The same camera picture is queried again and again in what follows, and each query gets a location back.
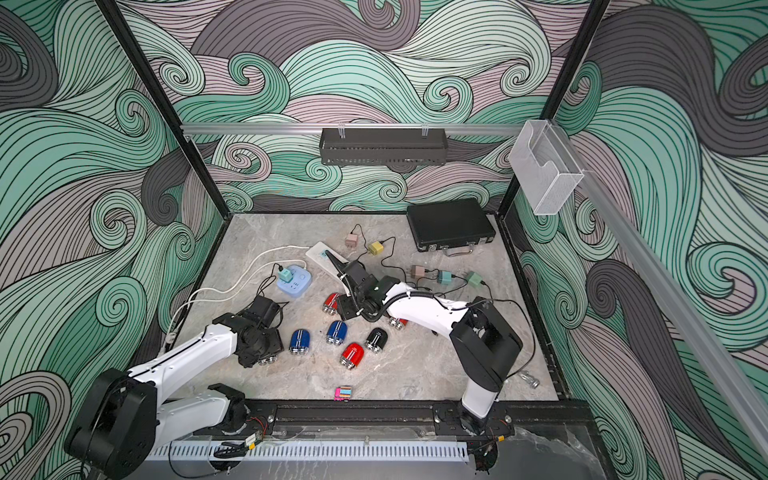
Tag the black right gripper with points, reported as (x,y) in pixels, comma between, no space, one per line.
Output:
(345,311)

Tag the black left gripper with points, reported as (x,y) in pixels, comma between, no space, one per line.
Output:
(276,346)

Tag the yellow USB charger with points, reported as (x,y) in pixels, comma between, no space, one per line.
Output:
(375,248)

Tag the pink end USB charger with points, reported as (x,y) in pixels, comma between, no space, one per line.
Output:
(351,240)

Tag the teal USB charger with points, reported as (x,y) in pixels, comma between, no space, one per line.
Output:
(444,277)

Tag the light green USB charger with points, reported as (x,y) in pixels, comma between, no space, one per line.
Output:
(475,279)

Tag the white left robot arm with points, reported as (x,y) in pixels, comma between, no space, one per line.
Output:
(127,414)

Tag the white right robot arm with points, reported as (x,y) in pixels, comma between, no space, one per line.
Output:
(484,341)

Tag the red shaver front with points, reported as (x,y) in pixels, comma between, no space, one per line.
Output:
(352,355)

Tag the white long power strip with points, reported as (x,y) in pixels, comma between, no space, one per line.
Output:
(321,254)

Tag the blue round power socket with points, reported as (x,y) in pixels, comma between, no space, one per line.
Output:
(302,279)

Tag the pink striped small box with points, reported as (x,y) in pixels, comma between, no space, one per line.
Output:
(343,393)

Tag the black briefcase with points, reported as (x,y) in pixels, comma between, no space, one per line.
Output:
(449,224)

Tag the white slotted cable duct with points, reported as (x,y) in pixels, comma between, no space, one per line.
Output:
(316,450)

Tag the black wall shelf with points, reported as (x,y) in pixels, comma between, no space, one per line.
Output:
(401,147)

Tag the clear acrylic wall holder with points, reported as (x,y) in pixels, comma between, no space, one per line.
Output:
(546,165)

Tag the black front mounting rail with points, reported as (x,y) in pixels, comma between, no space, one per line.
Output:
(287,419)

